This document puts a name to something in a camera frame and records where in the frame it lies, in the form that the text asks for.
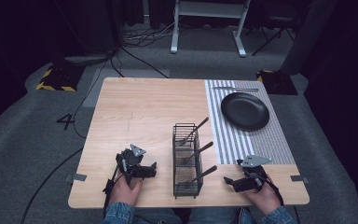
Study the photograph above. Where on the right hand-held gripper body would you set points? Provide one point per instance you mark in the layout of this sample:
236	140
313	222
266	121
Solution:
254	174

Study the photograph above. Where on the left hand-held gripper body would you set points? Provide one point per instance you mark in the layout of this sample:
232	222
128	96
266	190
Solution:
130	158

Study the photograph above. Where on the person's right hand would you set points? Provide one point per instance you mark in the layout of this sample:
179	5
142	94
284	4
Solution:
264	197

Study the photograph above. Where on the person's left hand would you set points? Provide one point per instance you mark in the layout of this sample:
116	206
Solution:
125	190

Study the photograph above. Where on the grey striped placemat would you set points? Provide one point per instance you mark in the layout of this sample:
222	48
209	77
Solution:
270	143

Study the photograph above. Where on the grey tape piece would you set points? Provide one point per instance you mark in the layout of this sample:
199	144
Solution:
76	177
299	179

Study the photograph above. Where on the black round plate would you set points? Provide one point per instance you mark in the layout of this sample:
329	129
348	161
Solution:
245	110

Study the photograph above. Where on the silver table knife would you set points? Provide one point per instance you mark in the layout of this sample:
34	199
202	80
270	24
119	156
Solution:
236	89

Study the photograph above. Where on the yellow-black striped stand base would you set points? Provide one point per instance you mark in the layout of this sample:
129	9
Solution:
276	83
60	77

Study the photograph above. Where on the black tripod stand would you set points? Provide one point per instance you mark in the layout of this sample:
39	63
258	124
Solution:
273	34

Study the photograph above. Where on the grey stand column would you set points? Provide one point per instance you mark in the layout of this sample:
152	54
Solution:
307	37

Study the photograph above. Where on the white metal desk frame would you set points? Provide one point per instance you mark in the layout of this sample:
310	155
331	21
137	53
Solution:
209	9

